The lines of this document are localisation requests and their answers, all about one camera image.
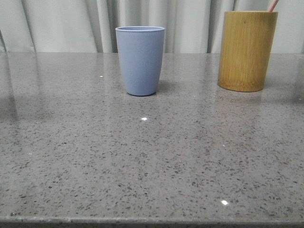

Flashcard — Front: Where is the blue plastic cup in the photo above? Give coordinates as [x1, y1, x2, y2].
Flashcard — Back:
[115, 26, 165, 96]

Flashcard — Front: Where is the bamboo wooden cup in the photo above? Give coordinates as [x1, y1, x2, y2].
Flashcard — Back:
[218, 11, 278, 92]

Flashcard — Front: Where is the grey-white curtain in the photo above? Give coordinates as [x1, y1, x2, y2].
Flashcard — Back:
[0, 0, 304, 54]

